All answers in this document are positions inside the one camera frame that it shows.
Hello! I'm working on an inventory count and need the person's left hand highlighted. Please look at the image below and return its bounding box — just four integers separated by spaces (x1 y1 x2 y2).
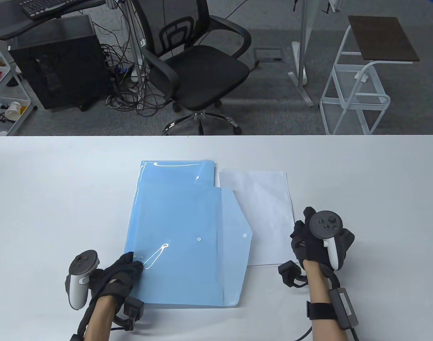
90 251 144 309

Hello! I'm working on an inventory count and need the person's right hand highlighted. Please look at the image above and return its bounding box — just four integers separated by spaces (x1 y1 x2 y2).
290 206 356 272

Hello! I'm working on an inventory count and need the person's right forearm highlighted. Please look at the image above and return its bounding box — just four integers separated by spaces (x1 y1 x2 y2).
304 259 341 341

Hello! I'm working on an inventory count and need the person's left forearm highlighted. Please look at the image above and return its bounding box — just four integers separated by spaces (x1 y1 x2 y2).
82 295 116 341

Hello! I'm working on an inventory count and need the grey and white controller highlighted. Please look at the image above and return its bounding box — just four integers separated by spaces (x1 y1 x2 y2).
310 211 344 271
65 250 100 310

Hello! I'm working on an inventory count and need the white metal desk leg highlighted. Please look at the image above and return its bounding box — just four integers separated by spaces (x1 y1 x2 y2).
122 0 148 110
287 0 315 107

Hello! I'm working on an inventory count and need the grey floor outlet box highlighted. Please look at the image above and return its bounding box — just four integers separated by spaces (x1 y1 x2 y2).
253 48 284 63

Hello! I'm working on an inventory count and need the black mesh office chair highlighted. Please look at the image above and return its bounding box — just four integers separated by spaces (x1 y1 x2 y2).
130 0 260 135

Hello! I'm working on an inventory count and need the black computer tower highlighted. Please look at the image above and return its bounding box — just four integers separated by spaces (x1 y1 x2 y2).
7 14 112 111

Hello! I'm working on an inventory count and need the white side table brown top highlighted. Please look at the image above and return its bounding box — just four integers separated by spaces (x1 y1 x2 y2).
320 15 420 135

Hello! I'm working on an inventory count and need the black keyboard desk tray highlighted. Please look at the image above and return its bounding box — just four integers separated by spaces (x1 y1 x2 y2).
0 0 107 40

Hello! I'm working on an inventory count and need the black keyboard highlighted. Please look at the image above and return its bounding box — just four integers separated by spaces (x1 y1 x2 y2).
19 0 86 18

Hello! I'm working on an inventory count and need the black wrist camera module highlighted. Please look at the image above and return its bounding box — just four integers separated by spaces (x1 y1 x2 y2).
122 297 145 331
278 260 308 288

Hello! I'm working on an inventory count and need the black forearm strap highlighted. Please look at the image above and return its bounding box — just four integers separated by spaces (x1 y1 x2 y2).
306 301 336 321

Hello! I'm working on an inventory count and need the white wire rack cart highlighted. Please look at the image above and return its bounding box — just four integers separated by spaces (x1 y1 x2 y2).
0 32 38 137

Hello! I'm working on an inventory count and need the tangle of black cables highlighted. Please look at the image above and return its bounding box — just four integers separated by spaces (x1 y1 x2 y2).
101 0 174 118

